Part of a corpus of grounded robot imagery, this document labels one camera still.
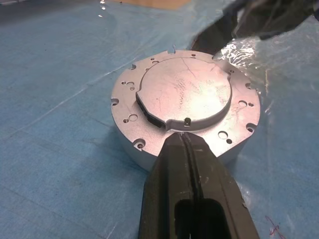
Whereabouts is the silver motor housing lid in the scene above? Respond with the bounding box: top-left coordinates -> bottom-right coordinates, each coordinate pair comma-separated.
110,49 -> 262,160

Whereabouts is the brown cardboard sheet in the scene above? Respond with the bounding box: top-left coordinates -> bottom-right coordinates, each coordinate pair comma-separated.
119,0 -> 190,10

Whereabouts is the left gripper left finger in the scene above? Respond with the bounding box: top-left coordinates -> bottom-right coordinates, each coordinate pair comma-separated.
138,133 -> 198,239

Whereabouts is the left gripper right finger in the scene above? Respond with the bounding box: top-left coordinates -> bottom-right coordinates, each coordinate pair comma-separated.
183,133 -> 262,239

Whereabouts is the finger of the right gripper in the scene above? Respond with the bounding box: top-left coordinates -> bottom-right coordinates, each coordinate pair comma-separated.
190,7 -> 240,57
230,0 -> 319,42

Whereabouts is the blue table mat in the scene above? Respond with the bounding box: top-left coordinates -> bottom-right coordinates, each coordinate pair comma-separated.
0,0 -> 319,239

